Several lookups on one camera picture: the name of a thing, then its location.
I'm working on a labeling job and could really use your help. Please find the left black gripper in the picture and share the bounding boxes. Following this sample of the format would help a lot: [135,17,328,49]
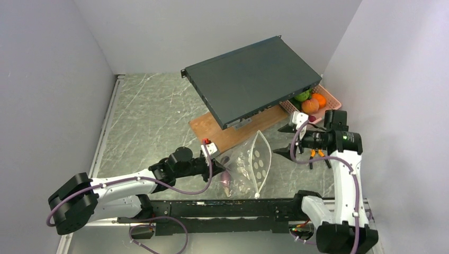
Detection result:
[175,157,226,183]

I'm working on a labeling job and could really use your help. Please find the red orange fake peach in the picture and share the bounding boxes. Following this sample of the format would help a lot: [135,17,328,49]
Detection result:
[301,98,320,115]

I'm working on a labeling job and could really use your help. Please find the bumpy green fake fruit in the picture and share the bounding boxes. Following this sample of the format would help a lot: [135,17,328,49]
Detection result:
[294,89,311,102]

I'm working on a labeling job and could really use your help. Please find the clear zip top bag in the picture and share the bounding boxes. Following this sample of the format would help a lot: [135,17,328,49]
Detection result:
[220,131,272,199]

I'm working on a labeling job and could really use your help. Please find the orange fake fruit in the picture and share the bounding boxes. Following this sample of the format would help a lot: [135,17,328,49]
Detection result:
[311,93,327,109]

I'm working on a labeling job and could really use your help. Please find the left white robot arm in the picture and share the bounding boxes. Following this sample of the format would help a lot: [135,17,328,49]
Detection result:
[46,143,225,235]

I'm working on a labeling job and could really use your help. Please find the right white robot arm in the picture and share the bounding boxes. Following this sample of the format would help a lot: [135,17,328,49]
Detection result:
[274,110,379,253]

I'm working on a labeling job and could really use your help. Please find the pale purple fake radish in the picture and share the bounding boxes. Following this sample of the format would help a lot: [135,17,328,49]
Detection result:
[220,169,231,197]

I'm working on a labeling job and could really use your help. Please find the brown wooden board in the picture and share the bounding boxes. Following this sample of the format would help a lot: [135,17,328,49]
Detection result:
[189,105,289,152]

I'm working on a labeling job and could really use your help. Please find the pink perforated plastic tray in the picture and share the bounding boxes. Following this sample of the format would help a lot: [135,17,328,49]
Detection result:
[280,85,342,124]

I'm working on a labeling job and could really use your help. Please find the dark rack server chassis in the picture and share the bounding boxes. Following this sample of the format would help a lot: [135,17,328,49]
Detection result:
[181,35,322,130]

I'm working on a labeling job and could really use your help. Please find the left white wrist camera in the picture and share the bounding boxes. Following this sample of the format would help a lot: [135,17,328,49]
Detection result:
[201,138,220,159]

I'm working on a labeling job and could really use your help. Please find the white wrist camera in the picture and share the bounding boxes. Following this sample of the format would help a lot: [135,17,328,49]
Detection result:
[288,111,309,137]
[201,138,220,159]

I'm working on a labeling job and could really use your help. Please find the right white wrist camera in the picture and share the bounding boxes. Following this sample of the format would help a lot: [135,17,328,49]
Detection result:
[288,111,309,137]

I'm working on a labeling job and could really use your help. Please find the orange handled pliers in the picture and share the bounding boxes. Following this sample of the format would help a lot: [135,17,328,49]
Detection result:
[309,149,332,170]

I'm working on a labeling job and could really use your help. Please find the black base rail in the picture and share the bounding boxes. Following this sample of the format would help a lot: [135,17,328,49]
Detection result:
[117,196,308,236]

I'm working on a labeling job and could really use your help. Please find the aluminium frame rail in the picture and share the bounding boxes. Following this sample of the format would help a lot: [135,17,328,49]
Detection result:
[56,219,123,254]

